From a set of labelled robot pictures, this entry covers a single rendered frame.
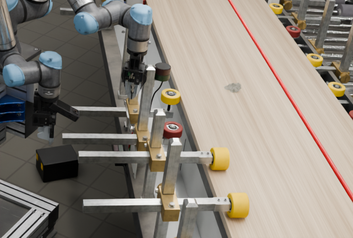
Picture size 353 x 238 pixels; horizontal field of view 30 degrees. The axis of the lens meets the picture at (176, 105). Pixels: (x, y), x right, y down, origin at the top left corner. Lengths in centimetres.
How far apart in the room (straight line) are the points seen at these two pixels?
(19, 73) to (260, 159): 92
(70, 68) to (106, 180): 127
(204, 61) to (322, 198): 100
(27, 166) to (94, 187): 40
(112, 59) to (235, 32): 64
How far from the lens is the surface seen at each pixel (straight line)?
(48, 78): 225
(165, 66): 242
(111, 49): 349
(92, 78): 462
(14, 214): 313
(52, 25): 533
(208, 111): 267
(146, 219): 240
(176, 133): 250
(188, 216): 182
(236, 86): 287
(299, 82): 305
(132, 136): 252
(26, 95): 260
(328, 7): 353
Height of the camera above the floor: 228
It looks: 31 degrees down
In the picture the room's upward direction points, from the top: 9 degrees clockwise
